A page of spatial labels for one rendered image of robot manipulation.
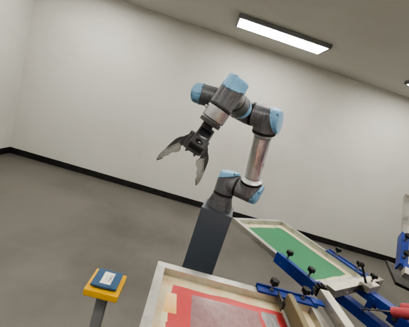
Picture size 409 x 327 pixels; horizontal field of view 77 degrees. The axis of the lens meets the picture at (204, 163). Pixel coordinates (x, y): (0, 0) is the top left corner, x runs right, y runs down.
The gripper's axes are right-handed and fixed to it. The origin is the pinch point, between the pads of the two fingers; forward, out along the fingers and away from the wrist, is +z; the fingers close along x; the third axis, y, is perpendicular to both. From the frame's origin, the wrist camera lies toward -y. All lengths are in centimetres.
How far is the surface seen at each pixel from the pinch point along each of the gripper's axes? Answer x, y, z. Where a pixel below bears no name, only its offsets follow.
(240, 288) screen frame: -56, 25, 36
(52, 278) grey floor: 30, 117, 165
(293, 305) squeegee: -72, 13, 23
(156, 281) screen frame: -19, 15, 46
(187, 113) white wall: 22, 380, -4
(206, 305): -41, 13, 43
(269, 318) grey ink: -68, 14, 34
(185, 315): -33, 5, 46
